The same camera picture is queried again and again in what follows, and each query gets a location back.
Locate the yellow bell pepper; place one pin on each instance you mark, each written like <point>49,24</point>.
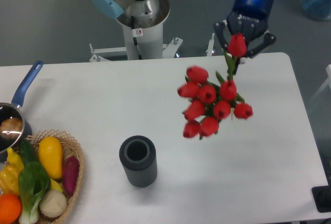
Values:
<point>9,180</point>

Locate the red tulip bouquet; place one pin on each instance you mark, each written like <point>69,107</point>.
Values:
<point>209,103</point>

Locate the green bok choy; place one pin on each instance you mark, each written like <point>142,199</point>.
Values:
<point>33,183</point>

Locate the orange fruit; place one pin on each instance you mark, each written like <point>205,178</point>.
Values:
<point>10,208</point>

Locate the yellow squash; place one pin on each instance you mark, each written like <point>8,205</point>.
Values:
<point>50,154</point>

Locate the black device at edge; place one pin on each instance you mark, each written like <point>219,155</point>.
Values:
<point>321,195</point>

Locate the woven wicker basket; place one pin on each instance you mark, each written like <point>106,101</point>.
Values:
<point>71,147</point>

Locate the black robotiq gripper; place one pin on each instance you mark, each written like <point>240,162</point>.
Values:
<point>250,18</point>

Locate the dark green cucumber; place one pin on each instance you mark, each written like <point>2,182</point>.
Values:
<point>27,152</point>

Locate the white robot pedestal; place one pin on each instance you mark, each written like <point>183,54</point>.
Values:
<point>142,25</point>

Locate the blue handled saucepan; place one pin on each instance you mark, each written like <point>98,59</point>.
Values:
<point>13,109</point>

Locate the purple eggplant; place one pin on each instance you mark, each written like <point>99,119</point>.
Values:
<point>70,174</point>

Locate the white frame at right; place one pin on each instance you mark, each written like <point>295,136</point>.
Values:
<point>321,88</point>

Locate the yellow lemon piece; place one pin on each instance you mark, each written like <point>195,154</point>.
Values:
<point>54,185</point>

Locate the beige round potato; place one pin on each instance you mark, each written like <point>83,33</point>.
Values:
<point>53,204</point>

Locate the bread roll in pan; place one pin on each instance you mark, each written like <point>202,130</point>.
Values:
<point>11,128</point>

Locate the dark grey ribbed vase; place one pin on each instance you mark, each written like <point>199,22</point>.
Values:
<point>138,158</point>

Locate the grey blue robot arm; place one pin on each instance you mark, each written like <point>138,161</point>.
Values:
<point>142,24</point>

